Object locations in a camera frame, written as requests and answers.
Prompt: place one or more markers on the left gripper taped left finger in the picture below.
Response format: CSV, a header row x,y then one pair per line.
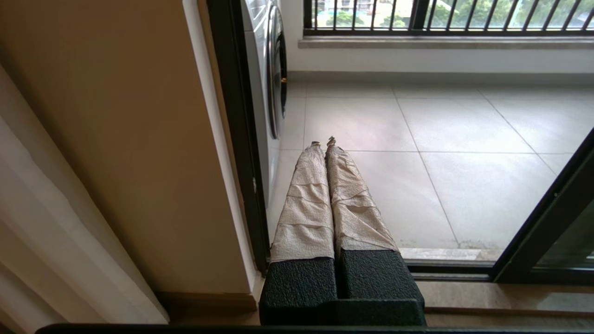
x,y
306,222

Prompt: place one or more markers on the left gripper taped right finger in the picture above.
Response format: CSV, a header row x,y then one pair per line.
x,y
357,218

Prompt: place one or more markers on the dark framed sliding glass door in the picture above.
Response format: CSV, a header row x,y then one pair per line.
x,y
545,227

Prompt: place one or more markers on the beige stone floor edging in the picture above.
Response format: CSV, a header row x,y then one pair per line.
x,y
445,254

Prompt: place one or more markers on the white front-load washing machine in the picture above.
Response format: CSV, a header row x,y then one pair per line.
x,y
260,69

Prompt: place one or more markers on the grey stone window sill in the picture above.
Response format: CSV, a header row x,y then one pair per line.
x,y
441,43

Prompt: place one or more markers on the black metal balcony railing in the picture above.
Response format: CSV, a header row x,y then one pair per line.
x,y
464,32

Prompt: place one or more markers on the white curtain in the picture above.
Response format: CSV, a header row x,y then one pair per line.
x,y
46,232

